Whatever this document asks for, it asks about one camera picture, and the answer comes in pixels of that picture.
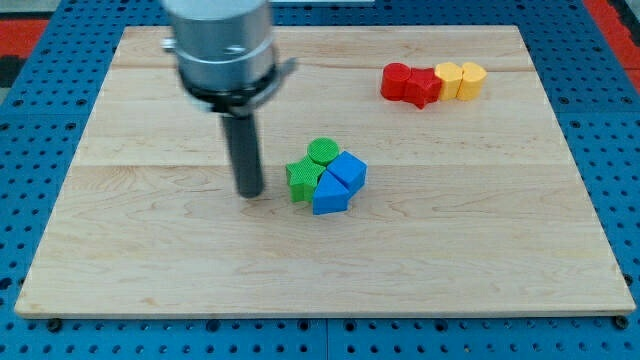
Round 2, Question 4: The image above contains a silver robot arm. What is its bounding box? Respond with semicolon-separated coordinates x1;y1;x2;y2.
161;0;297;117

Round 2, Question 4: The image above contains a green star block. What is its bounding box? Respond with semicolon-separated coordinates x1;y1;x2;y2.
285;156;326;203

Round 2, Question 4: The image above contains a blue triangle block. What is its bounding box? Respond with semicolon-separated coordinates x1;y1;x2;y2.
312;171;350;215

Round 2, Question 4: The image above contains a green cylinder block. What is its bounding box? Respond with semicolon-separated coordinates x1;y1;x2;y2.
307;137;340;166

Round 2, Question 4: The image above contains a blue cube block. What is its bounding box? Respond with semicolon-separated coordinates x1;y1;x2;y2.
327;151;367;197

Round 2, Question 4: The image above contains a light wooden board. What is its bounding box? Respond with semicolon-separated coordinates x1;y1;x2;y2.
15;26;635;319

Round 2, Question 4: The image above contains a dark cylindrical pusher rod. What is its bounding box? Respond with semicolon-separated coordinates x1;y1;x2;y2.
221;114;264;199

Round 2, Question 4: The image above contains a red cylinder block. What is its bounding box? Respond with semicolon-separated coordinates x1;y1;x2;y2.
380;62;411;101

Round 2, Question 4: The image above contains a red star block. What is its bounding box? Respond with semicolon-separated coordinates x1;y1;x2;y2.
403;68;442;109

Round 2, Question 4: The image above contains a yellow cylinder block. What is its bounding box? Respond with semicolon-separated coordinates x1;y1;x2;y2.
456;62;487;101

